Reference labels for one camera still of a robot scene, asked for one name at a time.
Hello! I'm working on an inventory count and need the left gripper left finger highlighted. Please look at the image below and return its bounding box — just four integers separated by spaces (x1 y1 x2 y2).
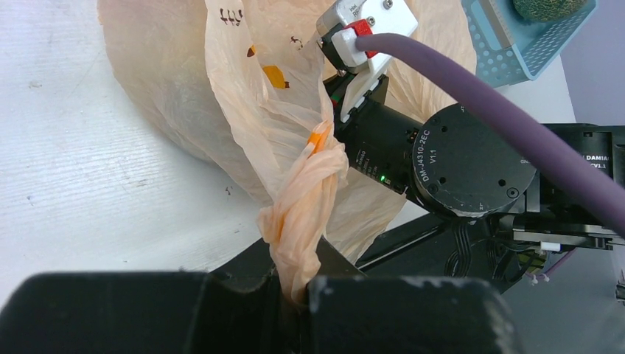
1 241 288 353

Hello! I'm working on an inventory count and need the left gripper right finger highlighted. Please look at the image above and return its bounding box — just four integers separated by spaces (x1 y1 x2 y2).
302 239 523 353

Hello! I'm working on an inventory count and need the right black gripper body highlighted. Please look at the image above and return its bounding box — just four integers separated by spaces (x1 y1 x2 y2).
324 74 422 195

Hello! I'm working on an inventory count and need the orange plastic bag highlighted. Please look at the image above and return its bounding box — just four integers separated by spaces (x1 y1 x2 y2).
97 0 478 306

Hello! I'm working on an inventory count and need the green netted fake melon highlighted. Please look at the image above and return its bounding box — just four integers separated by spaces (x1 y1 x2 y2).
511 0 588 22

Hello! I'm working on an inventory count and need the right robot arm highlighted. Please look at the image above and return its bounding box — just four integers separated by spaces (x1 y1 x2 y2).
324 74 624 291

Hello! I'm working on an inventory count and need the light blue plastic basket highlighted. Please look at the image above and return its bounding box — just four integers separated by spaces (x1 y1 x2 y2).
461 1 598 88

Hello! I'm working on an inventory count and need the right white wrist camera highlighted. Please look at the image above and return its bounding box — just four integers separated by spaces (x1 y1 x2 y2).
316 0 418 123

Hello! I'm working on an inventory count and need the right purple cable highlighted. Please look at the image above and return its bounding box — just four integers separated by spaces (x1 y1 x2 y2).
355 32 625 238

